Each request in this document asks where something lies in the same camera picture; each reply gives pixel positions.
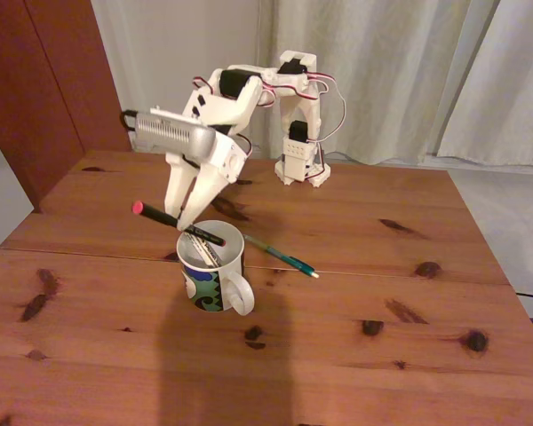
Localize teal green pen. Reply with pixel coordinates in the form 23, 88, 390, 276
243, 233, 320, 280

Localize white marker black cap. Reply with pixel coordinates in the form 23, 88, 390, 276
185, 233, 224, 269

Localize brown wooden door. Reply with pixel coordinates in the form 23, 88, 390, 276
0, 0, 132, 214

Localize black pen red ends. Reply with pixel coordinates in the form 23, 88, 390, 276
131, 200, 227, 248

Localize black camera cable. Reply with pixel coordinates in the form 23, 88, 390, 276
118, 109, 139, 133

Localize thin servo wire loop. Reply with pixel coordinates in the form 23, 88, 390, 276
308, 72, 348, 144

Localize silver camera box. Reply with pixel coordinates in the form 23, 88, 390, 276
134, 105, 217, 163

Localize white mug blue green pattern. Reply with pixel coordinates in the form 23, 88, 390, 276
176, 219, 256, 317

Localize white curtain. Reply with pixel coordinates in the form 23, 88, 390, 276
434, 0, 533, 168
252, 0, 503, 164

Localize white baseboard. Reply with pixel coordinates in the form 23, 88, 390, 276
131, 132, 170, 154

